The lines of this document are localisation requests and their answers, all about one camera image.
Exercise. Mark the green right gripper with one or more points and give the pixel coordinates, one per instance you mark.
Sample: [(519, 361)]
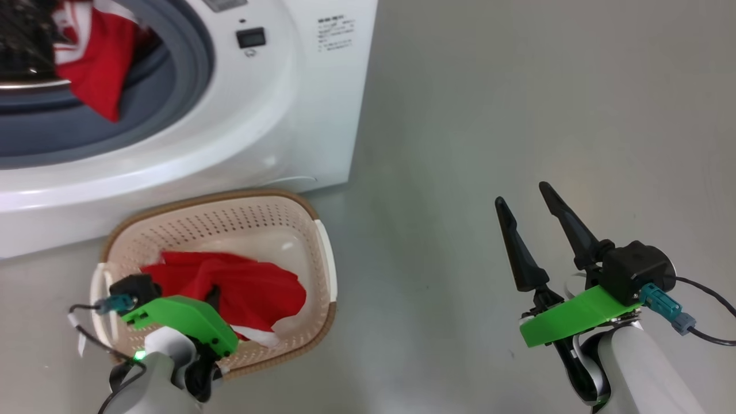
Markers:
[(575, 316)]

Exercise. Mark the white front-load washing machine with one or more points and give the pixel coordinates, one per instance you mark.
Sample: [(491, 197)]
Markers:
[(276, 115)]

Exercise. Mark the red and white garment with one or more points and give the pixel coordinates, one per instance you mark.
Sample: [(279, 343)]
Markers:
[(247, 287), (98, 63)]

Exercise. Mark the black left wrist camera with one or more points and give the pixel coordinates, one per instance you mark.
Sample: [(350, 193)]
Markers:
[(135, 287)]

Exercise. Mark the grey warning label sticker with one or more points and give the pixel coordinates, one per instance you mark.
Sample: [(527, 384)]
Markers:
[(224, 4)]

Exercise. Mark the cream perforated laundry basket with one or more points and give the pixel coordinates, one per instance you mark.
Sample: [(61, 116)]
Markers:
[(230, 224)]

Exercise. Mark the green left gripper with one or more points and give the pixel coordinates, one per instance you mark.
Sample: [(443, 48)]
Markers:
[(184, 319)]

